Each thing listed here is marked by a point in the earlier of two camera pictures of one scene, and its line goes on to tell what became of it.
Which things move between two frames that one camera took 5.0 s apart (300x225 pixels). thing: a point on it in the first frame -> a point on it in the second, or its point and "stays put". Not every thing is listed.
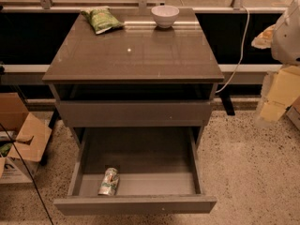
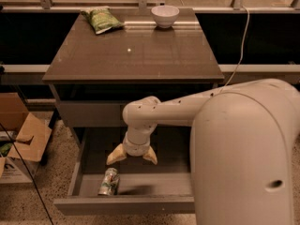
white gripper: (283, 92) -> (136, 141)
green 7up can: (110, 182) stays put
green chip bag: (101, 18) stays put
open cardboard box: (30, 135) stays put
